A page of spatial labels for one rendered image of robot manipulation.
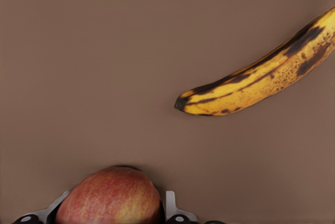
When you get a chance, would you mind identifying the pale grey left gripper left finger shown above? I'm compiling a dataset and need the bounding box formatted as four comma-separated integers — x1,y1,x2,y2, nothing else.
12,191,71,224

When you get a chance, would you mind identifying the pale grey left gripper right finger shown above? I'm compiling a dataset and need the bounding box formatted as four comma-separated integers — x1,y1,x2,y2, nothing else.
164,191,199,224

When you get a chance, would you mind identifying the red yellow apple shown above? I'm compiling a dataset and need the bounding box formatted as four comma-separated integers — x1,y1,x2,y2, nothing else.
54,166,162,224

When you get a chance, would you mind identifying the spotted yellow banana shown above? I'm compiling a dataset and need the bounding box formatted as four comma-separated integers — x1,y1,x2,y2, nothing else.
174,6,335,117

